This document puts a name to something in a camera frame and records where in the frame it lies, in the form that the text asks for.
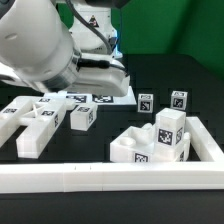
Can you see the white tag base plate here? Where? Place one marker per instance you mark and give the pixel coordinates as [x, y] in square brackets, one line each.
[79, 98]

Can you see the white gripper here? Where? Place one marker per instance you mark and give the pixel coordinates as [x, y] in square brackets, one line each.
[94, 74]

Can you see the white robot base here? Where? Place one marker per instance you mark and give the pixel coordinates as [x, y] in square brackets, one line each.
[98, 18]

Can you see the white L-shaped obstacle fence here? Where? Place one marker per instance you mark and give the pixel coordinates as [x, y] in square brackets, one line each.
[207, 173]

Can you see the white chair back part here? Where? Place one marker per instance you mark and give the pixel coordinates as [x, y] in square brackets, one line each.
[41, 117]

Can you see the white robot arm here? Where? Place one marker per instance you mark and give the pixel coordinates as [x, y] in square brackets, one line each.
[44, 55]

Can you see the white chair seat part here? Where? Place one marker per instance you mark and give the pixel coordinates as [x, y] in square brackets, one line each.
[138, 145]

